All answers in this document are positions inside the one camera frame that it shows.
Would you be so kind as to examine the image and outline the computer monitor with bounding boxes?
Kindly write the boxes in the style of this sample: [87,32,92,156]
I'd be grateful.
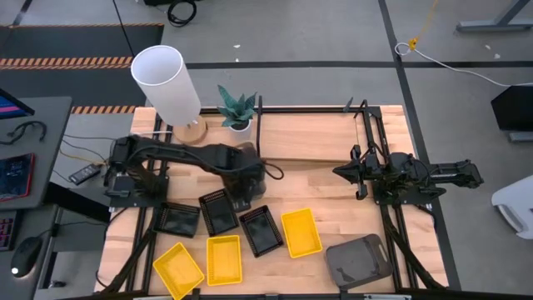
[0,87,36,121]

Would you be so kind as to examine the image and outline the black coiled cable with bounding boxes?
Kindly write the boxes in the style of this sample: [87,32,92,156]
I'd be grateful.
[166,0,198,28]

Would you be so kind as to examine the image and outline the green plant in white pot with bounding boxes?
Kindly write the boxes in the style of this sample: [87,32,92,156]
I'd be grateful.
[216,84,258,142]

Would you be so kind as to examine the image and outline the yellow plastic mesh basket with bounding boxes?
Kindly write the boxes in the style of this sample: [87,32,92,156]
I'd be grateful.
[206,234,244,288]
[152,242,206,300]
[280,207,324,259]

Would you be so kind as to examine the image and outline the black computer mouse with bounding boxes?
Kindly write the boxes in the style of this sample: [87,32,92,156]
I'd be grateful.
[10,235,44,279]

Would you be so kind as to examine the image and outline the white shade wooden base lamp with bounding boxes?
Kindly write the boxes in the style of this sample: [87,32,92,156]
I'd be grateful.
[130,44,208,146]

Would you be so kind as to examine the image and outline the yellow cable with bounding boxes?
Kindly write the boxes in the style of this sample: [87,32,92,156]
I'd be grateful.
[407,0,441,52]

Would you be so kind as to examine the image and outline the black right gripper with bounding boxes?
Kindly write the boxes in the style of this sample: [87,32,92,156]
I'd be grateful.
[332,143,384,201]

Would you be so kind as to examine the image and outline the black flat panel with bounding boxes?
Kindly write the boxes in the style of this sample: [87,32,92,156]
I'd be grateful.
[490,84,533,133]

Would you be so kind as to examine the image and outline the black curved headset cable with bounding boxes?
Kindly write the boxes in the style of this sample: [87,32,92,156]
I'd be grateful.
[0,120,47,146]

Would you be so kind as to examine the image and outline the black aluminium rig frame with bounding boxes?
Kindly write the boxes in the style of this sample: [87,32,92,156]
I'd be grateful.
[97,106,451,300]

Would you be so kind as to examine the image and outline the grey translucent plastic bin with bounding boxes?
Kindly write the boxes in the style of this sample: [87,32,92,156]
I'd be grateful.
[237,141,268,200]

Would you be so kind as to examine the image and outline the black backlit keyboard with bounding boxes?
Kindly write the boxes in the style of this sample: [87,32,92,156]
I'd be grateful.
[0,210,17,252]

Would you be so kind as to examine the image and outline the grey desk leg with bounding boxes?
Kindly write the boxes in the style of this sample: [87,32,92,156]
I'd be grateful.
[456,0,533,33]

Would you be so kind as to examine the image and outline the black power adapter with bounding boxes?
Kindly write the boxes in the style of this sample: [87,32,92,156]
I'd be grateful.
[68,162,103,186]

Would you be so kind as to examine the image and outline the white chair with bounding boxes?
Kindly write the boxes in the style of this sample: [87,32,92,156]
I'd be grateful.
[491,174,533,241]

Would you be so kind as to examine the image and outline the dark red-edged tablet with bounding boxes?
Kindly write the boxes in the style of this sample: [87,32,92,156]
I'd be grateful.
[0,152,36,203]

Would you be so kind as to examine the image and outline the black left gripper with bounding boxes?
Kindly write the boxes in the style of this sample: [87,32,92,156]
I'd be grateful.
[222,164,267,213]

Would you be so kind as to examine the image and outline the white floor cable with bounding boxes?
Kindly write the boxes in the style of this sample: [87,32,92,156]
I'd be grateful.
[394,41,533,88]

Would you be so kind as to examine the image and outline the wooden shelf with black frame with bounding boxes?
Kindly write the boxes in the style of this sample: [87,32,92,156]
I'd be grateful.
[256,94,371,164]

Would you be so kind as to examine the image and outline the black hazard-striped floor mat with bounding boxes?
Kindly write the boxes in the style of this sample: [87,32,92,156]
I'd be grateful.
[0,22,166,116]

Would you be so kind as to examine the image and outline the black plastic mesh basket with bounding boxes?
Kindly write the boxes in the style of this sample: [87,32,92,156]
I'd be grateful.
[152,202,202,239]
[238,204,285,258]
[197,187,241,238]

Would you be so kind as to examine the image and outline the grey office desk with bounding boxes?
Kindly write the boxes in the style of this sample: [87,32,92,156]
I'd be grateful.
[0,96,74,300]

